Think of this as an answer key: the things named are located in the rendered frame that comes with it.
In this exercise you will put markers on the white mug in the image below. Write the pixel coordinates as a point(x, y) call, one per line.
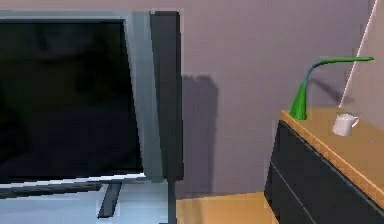
point(343, 125)

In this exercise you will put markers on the grey framed television set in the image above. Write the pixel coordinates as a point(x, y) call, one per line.
point(66, 100)

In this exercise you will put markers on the pale grey television stand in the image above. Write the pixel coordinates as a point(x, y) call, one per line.
point(140, 203)

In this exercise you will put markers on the black chest with wooden top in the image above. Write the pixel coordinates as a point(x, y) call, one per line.
point(320, 180)

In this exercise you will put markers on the green bent desk lamp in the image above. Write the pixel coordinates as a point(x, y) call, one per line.
point(300, 103)

